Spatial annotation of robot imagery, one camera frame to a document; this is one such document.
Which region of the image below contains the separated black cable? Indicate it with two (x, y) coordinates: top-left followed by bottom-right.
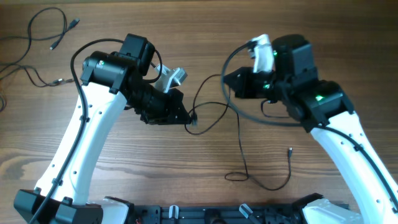
(0, 63), (75, 113)
(0, 6), (81, 67)

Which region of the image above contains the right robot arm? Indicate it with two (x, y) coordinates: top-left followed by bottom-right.
(221, 34), (397, 223)

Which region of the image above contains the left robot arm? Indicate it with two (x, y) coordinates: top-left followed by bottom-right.
(14, 34), (191, 223)

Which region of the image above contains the right camera cable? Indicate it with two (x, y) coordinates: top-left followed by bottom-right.
(220, 40), (398, 212)

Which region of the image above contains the camera cable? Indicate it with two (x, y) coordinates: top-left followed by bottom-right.
(27, 38), (125, 224)
(220, 40), (398, 212)

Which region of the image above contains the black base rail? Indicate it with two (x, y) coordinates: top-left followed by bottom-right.
(125, 204), (303, 224)

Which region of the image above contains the left camera cable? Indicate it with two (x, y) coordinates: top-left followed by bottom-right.
(27, 38), (125, 224)

